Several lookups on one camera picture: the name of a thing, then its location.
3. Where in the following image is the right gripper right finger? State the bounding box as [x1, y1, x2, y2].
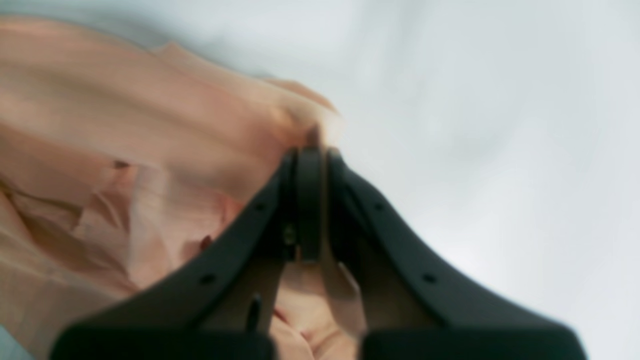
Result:
[326, 149, 586, 360]

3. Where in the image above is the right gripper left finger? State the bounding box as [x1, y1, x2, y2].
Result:
[50, 147, 323, 360]

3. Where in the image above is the peach T-shirt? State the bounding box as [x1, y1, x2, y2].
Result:
[1, 14, 343, 360]

